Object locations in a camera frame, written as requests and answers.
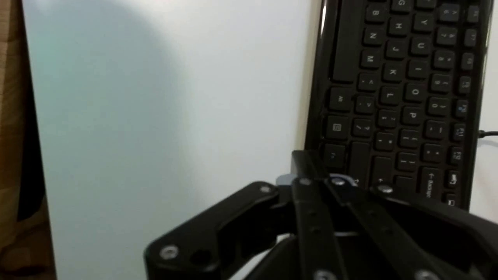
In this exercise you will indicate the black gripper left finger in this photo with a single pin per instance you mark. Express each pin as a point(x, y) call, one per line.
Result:
point(312, 234)

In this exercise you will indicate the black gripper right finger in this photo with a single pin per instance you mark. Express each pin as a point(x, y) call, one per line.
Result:
point(414, 234)

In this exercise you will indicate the black computer keyboard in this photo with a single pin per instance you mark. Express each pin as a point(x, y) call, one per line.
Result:
point(394, 78)

